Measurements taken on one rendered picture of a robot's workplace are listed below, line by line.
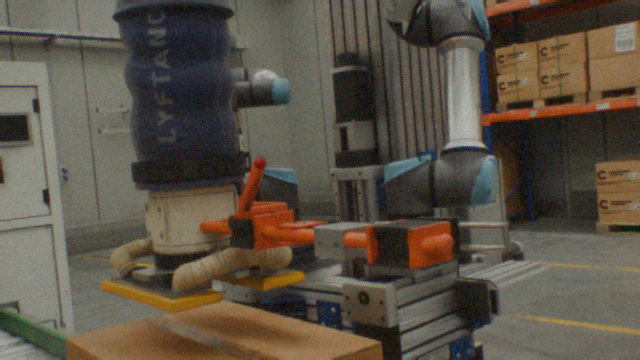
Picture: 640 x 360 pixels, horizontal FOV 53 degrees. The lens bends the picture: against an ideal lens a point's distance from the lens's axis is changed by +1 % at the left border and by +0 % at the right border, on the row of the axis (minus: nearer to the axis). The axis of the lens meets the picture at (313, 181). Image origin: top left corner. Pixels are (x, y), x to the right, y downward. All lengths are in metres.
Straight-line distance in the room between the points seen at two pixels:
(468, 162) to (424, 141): 0.36
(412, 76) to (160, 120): 0.85
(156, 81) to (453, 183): 0.71
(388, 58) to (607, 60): 6.77
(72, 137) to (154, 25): 9.99
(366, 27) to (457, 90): 0.39
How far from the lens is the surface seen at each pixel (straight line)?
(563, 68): 8.69
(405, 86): 1.82
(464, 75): 1.62
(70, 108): 11.27
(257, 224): 1.07
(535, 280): 1.74
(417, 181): 1.54
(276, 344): 1.27
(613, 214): 8.53
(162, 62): 1.25
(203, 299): 1.17
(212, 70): 1.26
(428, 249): 0.81
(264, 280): 1.24
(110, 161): 11.46
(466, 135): 1.56
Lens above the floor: 1.31
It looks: 3 degrees down
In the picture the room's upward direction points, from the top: 5 degrees counter-clockwise
